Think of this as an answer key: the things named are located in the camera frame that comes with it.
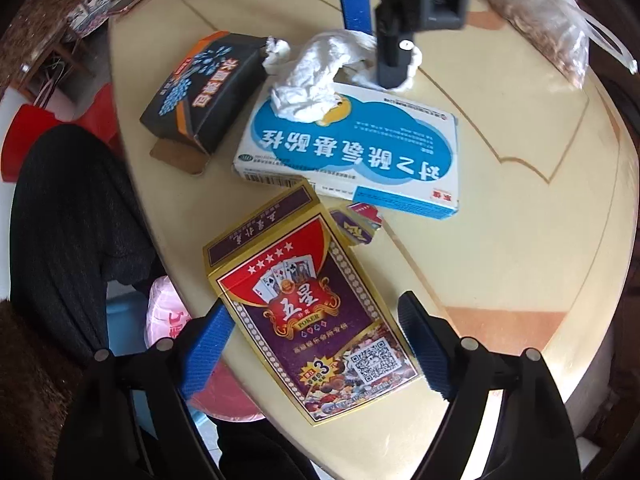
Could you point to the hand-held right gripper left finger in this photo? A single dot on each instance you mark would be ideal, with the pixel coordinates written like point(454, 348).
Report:
point(205, 355)

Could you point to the brown fuzzy cushion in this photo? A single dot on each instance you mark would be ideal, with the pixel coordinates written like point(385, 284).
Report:
point(30, 360)

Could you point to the person's black trouser leg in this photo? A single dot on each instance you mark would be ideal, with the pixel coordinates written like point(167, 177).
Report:
point(65, 235)
point(260, 450)

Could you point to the blue and white medicine box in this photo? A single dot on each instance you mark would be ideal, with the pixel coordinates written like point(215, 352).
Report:
point(350, 160)

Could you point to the bin with pink bag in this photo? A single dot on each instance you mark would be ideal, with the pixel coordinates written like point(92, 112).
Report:
point(165, 310)

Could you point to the white tissue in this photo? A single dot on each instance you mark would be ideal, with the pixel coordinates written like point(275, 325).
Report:
point(310, 80)

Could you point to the wooden stool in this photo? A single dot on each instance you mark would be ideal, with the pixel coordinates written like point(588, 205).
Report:
point(50, 50)

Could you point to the black cardboard snack box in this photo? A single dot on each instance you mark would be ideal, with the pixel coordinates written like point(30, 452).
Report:
point(200, 95)

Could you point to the beige coffee table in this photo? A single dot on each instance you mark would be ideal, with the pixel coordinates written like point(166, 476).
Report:
point(500, 210)

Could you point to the red plastic stool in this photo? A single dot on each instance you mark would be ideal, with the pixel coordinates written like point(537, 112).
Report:
point(30, 135)

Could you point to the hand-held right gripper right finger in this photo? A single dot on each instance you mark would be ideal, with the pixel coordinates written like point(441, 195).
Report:
point(425, 350)

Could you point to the plastic bag of peanuts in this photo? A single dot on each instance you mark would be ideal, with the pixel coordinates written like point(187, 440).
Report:
point(540, 25)

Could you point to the playing card box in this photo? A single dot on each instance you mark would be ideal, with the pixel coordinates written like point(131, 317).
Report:
point(300, 320)

